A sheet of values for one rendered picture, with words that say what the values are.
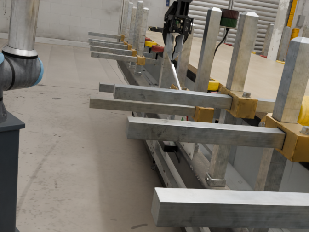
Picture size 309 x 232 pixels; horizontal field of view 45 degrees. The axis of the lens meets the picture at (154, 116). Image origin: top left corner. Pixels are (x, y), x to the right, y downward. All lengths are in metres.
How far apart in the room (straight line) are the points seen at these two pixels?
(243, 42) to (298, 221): 0.58
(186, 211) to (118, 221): 1.72
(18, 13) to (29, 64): 0.22
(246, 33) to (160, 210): 0.64
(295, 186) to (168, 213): 0.73
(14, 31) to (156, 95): 0.94
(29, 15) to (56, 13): 7.17
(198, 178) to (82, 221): 1.12
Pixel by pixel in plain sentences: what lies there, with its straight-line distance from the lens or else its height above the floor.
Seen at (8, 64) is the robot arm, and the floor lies 0.83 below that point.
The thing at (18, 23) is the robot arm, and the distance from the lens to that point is 1.67.
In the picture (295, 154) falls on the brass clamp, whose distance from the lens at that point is 0.69.
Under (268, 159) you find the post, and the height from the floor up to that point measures 0.89.
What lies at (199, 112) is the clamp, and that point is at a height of 0.86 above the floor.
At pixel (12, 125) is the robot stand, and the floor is 0.60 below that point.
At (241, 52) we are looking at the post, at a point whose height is 1.07.
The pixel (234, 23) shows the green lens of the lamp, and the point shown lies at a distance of 1.19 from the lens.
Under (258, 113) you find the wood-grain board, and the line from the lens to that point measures 1.15.
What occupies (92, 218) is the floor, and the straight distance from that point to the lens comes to 2.11.
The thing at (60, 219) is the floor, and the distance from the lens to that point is 2.10.
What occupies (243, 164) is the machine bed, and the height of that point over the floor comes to 0.66.
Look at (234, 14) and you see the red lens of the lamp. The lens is 1.19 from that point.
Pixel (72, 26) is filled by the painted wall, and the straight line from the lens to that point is 8.85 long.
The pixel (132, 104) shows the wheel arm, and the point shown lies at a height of 0.85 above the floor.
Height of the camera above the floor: 1.15
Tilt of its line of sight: 16 degrees down
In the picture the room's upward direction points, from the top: 8 degrees clockwise
